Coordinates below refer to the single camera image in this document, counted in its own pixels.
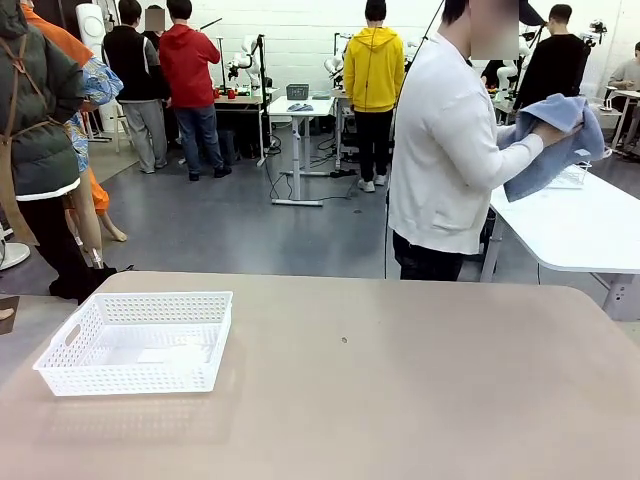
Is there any white round fan base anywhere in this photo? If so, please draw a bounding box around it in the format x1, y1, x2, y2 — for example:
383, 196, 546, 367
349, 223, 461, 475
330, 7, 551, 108
0, 239, 32, 272

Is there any mannequin in orange blue clothes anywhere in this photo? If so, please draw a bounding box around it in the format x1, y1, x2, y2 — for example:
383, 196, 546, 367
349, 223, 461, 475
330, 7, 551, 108
22, 0, 129, 271

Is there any person in red hoodie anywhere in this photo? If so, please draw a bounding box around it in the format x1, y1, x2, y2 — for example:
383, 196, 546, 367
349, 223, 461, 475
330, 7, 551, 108
158, 0, 234, 182

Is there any person's right hand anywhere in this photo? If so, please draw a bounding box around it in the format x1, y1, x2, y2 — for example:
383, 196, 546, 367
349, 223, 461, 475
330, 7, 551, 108
534, 122, 584, 149

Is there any person's right forearm white sleeve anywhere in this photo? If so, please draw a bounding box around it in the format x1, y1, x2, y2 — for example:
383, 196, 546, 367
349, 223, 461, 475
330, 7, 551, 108
492, 132, 546, 190

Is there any person in black white jacket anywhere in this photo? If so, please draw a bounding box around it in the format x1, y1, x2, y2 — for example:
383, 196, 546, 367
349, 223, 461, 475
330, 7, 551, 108
101, 0, 171, 175

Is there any blue towel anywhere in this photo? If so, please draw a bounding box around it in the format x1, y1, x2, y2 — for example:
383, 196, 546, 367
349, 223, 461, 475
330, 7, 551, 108
502, 93, 607, 204

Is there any person in white sweater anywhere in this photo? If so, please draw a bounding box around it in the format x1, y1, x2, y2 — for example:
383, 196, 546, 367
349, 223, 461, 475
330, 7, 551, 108
387, 0, 546, 282

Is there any person with blurred face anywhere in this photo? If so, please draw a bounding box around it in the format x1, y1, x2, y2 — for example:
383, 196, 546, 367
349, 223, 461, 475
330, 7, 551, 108
142, 4, 169, 51

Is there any large white table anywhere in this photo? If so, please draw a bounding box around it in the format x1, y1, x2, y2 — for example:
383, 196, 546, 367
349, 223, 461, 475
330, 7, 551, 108
479, 162, 640, 322

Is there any person in black clothes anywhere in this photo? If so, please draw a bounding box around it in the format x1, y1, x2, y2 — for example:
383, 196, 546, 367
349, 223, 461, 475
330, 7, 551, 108
512, 3, 591, 114

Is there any white wire rack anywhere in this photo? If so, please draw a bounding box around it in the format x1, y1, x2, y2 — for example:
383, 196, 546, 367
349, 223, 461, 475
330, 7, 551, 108
547, 162, 594, 190

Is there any small white side table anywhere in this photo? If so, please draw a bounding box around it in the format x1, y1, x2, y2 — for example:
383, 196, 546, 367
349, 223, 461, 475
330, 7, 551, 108
604, 84, 640, 151

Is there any wooden top desk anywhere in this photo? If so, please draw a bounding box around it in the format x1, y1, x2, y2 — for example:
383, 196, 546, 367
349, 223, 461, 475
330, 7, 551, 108
213, 92, 269, 168

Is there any white standing desk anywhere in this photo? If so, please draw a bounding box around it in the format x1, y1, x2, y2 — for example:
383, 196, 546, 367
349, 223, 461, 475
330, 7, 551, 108
267, 94, 337, 207

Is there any person in green puffer jacket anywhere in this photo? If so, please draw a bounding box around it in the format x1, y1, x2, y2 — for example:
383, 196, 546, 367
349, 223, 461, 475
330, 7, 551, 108
0, 0, 119, 306

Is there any black studio lamp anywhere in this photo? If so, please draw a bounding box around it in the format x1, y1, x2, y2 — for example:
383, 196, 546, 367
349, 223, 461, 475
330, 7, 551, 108
517, 0, 547, 27

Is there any person in yellow hoodie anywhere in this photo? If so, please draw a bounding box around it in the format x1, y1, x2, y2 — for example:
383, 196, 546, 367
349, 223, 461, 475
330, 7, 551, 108
342, 0, 405, 194

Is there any seated person in grey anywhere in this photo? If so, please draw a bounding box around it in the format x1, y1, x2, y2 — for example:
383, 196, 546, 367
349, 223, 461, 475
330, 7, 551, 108
607, 42, 640, 94

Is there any white perforated plastic basket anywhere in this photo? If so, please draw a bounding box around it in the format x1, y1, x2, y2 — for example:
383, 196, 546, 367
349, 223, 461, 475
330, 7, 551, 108
32, 291, 235, 398

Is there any white step stool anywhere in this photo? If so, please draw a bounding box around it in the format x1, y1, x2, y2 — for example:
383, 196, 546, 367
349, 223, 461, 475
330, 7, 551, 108
112, 99, 136, 154

